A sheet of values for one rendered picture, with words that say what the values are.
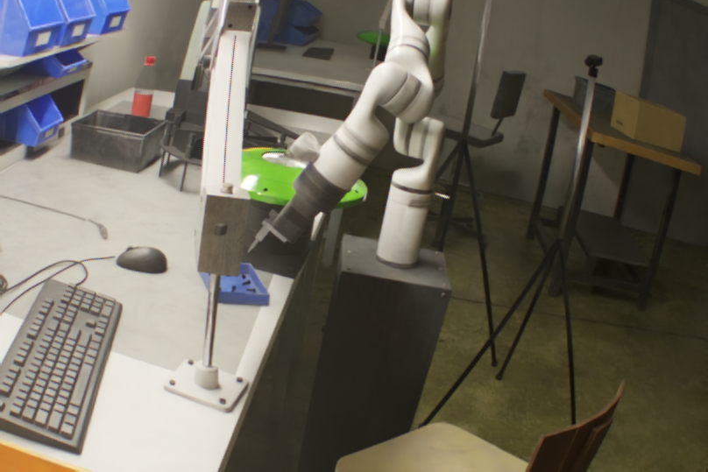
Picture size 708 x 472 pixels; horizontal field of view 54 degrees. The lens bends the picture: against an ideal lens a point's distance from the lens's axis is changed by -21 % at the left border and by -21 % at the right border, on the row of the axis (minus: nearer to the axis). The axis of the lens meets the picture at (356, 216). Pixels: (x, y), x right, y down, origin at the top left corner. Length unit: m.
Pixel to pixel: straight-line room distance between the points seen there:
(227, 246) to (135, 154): 1.03
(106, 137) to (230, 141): 0.97
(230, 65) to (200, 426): 0.52
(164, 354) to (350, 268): 0.75
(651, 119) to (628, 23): 2.10
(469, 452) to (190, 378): 0.73
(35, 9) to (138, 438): 1.30
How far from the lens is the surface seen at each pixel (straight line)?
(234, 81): 1.18
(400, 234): 1.88
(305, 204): 1.32
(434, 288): 1.85
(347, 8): 6.23
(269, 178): 1.54
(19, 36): 1.82
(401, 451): 1.63
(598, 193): 6.55
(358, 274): 1.83
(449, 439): 1.71
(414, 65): 1.34
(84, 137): 2.08
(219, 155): 1.10
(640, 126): 4.41
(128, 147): 2.03
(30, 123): 2.05
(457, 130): 4.80
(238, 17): 1.25
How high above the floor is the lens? 1.49
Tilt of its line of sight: 17 degrees down
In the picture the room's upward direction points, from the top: 12 degrees clockwise
